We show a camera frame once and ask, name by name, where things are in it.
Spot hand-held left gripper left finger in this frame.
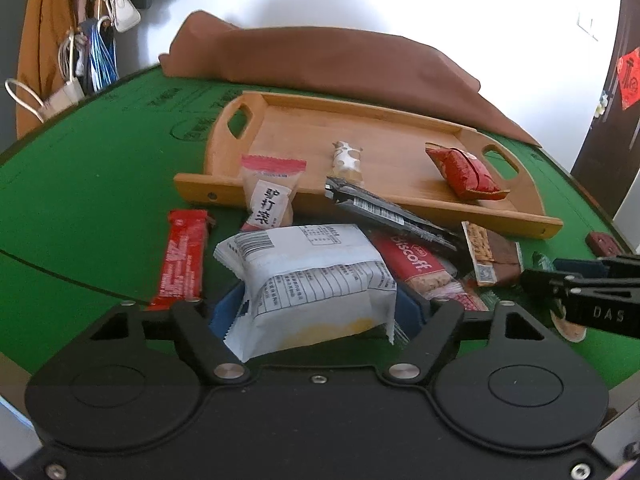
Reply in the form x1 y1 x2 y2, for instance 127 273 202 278
87 280 252 387

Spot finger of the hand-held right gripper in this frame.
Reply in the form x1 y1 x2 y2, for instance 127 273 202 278
553 254 640 279
519 268 640 312

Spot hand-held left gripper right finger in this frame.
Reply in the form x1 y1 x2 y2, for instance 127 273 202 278
384 285 548 388

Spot brown snack bar packet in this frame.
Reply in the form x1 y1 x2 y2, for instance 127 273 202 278
461 220 524 288

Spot red biscuit packet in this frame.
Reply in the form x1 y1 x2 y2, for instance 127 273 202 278
369 232 458 303

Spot red label cracker packet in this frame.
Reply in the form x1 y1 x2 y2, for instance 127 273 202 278
440 280 491 312

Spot red snack bar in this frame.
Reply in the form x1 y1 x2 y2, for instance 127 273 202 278
148 209 217 309

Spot white snack packet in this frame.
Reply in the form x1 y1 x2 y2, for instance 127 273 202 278
213 223 398 363

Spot wooden tray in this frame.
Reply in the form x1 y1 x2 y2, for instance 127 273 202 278
173 91 565 240

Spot dark red small box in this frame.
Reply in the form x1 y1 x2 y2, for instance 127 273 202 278
585 231 622 257

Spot long black snack packet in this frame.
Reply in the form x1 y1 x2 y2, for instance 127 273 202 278
324 176 468 263

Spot dark brown door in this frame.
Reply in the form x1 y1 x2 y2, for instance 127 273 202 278
570 0 640 223

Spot clear packet with pink top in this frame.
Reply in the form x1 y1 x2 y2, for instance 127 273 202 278
239 154 307 232

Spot red foil snack packet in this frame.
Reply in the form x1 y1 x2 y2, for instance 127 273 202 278
425 143 512 202

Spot small white brown candy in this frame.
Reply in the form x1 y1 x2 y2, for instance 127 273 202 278
331 141 364 181

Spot red door decoration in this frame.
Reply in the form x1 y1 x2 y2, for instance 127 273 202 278
616 47 640 110

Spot brown cloth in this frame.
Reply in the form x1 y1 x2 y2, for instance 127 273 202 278
159 10 543 148

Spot white purse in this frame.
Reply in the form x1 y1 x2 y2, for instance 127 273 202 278
106 0 142 34

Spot orange coat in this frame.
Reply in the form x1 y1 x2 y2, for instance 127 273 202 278
16 0 85 139

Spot white wall switch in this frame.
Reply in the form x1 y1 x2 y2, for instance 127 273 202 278
576 10 599 42

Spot blue lanyards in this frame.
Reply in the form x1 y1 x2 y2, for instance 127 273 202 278
86 17 119 92

